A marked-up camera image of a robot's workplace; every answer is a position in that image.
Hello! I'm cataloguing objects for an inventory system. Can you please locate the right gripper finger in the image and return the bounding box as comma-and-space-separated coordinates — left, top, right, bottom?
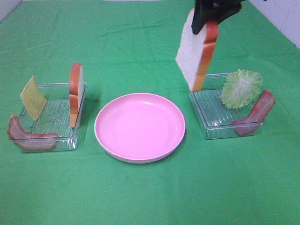
191, 0, 216, 35
214, 1, 242, 24

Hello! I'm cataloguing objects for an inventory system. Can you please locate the bread slice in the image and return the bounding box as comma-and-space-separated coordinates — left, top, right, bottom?
69, 62, 83, 128
175, 8, 218, 92

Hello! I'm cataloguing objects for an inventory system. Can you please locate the green lettuce leaf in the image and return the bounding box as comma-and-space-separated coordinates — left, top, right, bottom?
221, 69, 263, 109

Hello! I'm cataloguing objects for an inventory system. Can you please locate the bacon strip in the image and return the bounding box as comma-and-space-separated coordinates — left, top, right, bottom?
7, 115, 58, 151
232, 90, 276, 135

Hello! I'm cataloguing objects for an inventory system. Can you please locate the green table cloth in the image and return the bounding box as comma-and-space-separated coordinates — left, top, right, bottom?
0, 0, 300, 225

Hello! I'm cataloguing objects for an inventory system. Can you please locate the clear right plastic container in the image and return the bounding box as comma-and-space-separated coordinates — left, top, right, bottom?
189, 73, 264, 140

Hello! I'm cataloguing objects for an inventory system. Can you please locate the clear plastic container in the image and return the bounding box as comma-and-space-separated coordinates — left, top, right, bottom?
18, 83, 87, 153
189, 73, 264, 140

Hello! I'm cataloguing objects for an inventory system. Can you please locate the pink round plate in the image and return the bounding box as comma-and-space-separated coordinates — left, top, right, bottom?
94, 93, 186, 164

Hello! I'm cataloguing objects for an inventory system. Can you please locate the clear left plastic container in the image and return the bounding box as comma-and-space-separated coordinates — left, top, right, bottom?
18, 83, 87, 153

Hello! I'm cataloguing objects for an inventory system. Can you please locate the yellow cheese slice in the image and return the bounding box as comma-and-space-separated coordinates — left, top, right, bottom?
20, 76, 47, 121

